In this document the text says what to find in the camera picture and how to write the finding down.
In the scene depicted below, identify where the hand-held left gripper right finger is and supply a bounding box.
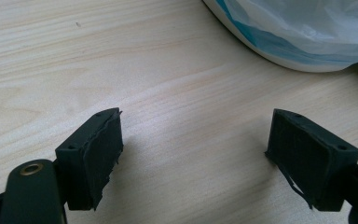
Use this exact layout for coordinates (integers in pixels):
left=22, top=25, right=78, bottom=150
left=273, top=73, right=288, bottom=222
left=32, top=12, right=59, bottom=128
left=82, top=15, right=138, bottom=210
left=264, top=108, right=358, bottom=213

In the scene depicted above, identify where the translucent white blue plastic bag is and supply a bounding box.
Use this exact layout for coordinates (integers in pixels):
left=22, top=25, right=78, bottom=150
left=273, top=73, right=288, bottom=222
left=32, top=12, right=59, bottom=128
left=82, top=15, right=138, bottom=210
left=214, top=0, right=358, bottom=67

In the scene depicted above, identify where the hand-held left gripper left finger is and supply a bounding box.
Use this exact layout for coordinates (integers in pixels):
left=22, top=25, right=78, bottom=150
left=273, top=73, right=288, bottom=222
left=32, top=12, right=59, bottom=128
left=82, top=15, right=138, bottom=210
left=54, top=107, right=125, bottom=212

